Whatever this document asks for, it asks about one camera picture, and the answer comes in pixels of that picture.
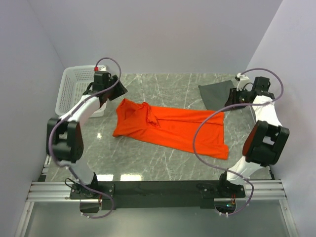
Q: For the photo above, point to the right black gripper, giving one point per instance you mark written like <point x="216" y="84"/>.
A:
<point x="233" y="97"/>

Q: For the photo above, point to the black base crossbar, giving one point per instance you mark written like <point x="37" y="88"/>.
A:
<point x="151" y="194"/>

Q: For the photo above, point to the orange t shirt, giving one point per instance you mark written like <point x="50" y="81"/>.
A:
<point x="180" y="129"/>

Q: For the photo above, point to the white perforated plastic basket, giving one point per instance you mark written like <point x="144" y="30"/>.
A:
<point x="74" y="83"/>

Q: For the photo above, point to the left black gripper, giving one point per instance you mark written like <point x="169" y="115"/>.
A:
<point x="120" y="90"/>

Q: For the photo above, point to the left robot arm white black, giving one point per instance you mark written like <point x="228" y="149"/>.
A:
<point x="64" y="138"/>

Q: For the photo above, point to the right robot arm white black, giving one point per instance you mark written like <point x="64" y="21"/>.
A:
<point x="266" y="140"/>

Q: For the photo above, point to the aluminium rail frame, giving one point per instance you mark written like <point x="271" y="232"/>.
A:
<point x="49" y="212"/>

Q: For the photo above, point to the folded dark grey t shirt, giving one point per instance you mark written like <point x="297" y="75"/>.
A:
<point x="214" y="96"/>

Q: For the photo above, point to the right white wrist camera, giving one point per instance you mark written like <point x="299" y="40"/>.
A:
<point x="243" y="80"/>

